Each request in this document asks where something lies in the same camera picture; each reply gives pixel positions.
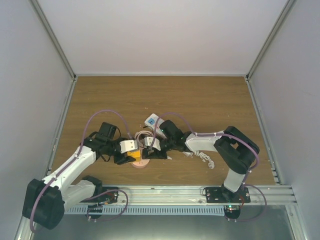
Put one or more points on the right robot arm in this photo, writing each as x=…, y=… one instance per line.
x=239, y=153

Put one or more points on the yellow cube socket adapter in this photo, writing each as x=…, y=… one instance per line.
x=134, y=156

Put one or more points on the aluminium mounting rail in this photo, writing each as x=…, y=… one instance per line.
x=175, y=195

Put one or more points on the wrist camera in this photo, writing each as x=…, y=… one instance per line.
x=128, y=146
x=152, y=142

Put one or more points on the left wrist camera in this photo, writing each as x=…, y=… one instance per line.
x=128, y=146

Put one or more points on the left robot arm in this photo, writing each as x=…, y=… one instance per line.
x=46, y=200

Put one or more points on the pink round power socket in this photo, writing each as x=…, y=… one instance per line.
x=140, y=164

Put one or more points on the white power strip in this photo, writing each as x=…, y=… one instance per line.
x=153, y=122

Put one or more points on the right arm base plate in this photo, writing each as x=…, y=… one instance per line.
x=219, y=194

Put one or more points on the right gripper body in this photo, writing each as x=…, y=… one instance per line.
x=160, y=154

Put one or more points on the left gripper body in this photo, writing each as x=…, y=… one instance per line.
x=120, y=159

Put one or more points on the slotted cable duct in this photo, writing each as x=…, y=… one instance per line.
x=160, y=210

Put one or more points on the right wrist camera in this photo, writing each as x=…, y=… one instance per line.
x=152, y=142

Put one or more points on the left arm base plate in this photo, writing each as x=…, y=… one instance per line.
x=107, y=198

